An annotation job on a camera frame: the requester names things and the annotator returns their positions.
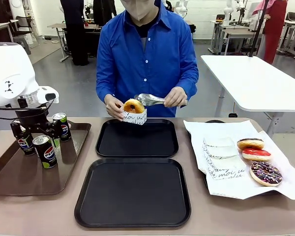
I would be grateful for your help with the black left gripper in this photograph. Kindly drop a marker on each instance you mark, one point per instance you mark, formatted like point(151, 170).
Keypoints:
point(30, 116)

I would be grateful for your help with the black Pepsi can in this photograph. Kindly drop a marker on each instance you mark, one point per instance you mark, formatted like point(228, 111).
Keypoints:
point(27, 147)
point(47, 153)
point(65, 130)

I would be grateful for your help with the yellow glazed donut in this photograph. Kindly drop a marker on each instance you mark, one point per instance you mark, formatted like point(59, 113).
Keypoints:
point(127, 108)

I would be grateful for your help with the silver metal tongs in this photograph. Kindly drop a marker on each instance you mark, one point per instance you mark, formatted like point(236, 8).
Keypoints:
point(150, 99)

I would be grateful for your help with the chocolate topped donut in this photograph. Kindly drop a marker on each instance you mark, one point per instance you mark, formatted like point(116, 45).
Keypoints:
point(245, 145)

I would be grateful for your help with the red glazed donut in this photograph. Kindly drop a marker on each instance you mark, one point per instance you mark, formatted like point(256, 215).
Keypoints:
point(256, 153)

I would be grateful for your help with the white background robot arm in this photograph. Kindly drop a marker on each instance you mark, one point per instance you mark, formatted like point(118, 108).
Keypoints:
point(181, 7)
point(227, 12)

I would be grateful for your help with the person's left forearm blue sleeve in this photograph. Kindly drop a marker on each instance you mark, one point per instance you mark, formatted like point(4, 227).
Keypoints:
point(190, 83)

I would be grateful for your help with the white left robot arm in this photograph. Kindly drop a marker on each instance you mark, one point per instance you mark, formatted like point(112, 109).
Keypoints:
point(9, 71)

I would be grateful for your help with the person's right hand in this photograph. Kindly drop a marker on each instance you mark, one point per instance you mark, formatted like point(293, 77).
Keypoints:
point(113, 105)

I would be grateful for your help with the person's left hand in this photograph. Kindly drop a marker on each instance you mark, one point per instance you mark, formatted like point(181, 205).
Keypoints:
point(177, 97)

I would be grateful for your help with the brown plastic tray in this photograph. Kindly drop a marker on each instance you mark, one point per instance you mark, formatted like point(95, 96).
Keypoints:
point(19, 177)

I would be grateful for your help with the black square tray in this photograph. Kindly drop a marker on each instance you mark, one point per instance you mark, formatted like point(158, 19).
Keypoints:
point(132, 194)
point(137, 141)

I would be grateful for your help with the black office chair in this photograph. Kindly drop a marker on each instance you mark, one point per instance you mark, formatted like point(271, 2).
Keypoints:
point(23, 25)

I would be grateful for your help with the grey background table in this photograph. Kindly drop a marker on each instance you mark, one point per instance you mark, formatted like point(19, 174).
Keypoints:
point(59, 27)

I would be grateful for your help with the person in black clothes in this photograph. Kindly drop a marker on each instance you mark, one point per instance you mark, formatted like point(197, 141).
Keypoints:
point(104, 12)
point(76, 32)

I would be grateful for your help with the wooden background desk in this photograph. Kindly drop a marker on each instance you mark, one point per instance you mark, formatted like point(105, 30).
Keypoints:
point(2, 27)

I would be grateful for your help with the person's torso blue shirt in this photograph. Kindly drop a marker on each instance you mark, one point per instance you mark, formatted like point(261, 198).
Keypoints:
point(147, 66)

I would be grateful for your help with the beige face mask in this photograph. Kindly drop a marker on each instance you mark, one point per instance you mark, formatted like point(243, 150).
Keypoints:
point(140, 9)

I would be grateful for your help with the black tray under paper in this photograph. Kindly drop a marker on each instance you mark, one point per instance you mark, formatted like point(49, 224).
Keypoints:
point(205, 183)

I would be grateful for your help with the white printed paper donut box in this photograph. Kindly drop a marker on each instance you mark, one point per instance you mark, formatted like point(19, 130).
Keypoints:
point(226, 169)

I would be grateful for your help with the white paper sheet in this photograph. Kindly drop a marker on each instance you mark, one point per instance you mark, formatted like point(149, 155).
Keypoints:
point(221, 189)

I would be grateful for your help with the white background table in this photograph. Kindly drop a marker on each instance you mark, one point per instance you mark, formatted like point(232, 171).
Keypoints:
point(233, 33)

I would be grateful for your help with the chocolate sprinkle donut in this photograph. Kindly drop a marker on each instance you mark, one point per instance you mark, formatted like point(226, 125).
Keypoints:
point(256, 172)

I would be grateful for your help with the black stand pole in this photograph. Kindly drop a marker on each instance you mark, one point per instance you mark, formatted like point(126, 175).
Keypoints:
point(258, 27)

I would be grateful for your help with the person in red dress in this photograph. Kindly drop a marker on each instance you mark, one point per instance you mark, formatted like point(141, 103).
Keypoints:
point(273, 29)

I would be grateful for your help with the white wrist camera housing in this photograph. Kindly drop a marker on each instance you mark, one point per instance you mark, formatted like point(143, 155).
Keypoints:
point(48, 95)

